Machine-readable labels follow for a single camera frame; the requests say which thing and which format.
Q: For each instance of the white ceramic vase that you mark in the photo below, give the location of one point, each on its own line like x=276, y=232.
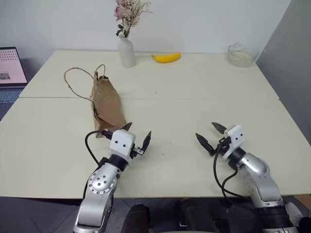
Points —
x=126, y=52

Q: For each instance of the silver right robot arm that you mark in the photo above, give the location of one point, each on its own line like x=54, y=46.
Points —
x=260, y=174

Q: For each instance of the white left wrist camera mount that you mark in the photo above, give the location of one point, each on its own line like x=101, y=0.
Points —
x=121, y=142

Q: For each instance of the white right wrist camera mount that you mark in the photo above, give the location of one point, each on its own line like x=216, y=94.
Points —
x=235, y=138

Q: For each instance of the white rounded object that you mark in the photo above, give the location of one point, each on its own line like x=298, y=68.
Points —
x=293, y=210

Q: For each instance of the clear glass bowl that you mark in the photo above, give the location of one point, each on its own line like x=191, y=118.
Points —
x=240, y=58

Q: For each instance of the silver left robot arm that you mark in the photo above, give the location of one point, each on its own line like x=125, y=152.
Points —
x=99, y=184

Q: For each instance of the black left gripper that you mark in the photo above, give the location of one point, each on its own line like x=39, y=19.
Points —
x=137, y=151

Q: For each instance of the dried pink flower bouquet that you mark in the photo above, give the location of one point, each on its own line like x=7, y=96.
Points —
x=131, y=14

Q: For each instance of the open laptop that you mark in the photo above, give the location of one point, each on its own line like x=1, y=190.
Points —
x=11, y=68

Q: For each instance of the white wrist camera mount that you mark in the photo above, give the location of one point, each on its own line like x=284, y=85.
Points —
x=235, y=138
x=121, y=142

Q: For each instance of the dark rounded shape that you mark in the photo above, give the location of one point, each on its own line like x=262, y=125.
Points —
x=136, y=218
x=196, y=216

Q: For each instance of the yellow banana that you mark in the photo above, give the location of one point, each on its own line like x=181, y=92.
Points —
x=167, y=58

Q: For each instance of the brown paper bag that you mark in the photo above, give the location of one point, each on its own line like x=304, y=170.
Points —
x=107, y=102

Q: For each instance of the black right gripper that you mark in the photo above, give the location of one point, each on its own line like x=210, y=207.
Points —
x=222, y=145

